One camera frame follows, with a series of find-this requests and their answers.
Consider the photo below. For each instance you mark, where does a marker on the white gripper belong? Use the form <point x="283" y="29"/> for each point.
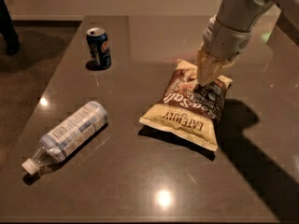
<point x="224" y="42"/>

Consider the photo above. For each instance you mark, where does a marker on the brown Late July chip bag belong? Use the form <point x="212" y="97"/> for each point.
<point x="188" y="110"/>

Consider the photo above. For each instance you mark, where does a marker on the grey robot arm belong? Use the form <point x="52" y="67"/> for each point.
<point x="242" y="15"/>

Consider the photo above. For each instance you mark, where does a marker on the clear plastic water bottle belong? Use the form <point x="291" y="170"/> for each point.
<point x="60" y="142"/>

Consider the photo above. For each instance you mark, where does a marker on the person leg in background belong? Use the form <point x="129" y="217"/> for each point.
<point x="7" y="30"/>

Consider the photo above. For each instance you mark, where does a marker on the blue Pepsi can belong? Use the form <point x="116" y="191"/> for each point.
<point x="99" y="49"/>

